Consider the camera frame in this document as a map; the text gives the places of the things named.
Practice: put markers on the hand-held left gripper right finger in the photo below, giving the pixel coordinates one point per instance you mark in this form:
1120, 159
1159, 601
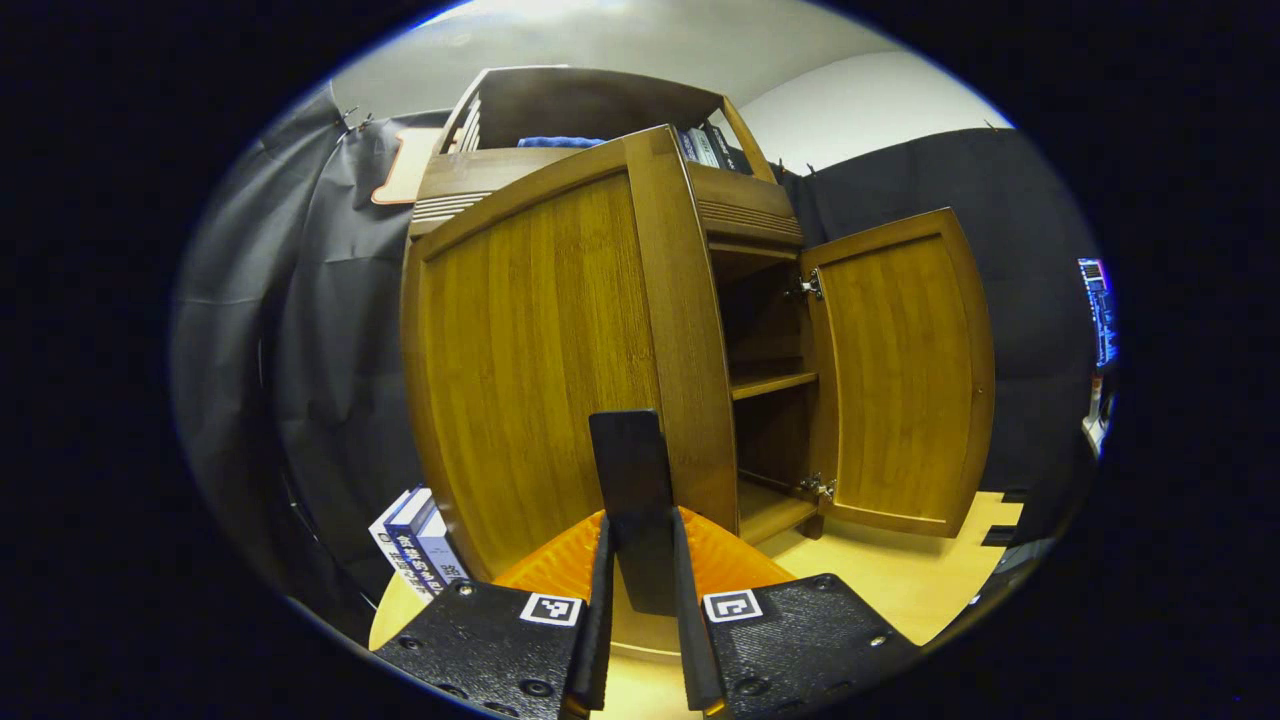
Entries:
692, 640

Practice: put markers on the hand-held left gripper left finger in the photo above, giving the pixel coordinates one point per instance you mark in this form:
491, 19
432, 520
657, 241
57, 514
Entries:
600, 620

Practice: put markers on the wooden cabinet door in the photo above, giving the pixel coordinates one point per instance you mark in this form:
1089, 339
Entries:
900, 370
540, 350

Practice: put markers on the wooden double-door shoe cabinet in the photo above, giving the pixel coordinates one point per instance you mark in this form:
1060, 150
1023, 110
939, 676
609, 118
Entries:
580, 100

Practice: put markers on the metal door hinge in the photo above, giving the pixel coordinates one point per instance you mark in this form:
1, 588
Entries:
812, 286
820, 487

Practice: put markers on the wooden cabinet drawer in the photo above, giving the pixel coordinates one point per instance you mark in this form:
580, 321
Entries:
750, 205

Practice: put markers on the pale blue paperback book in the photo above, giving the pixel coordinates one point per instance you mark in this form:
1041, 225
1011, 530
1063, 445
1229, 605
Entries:
445, 555

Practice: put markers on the dark blue paperback book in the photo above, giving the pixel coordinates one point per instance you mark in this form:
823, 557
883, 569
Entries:
418, 530

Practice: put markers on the wooden inner shelf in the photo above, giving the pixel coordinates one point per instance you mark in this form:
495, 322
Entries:
770, 383

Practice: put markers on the blue folded towel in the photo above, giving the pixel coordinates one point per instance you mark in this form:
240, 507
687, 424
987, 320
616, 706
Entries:
560, 142

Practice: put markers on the blue and white book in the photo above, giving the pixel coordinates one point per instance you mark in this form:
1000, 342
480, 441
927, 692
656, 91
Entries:
686, 147

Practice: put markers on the grey book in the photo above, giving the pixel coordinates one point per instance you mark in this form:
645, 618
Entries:
705, 147

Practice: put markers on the black book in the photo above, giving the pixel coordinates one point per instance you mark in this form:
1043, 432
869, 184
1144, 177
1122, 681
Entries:
728, 150

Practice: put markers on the computer monitor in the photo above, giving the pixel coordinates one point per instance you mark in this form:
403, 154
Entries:
1097, 310

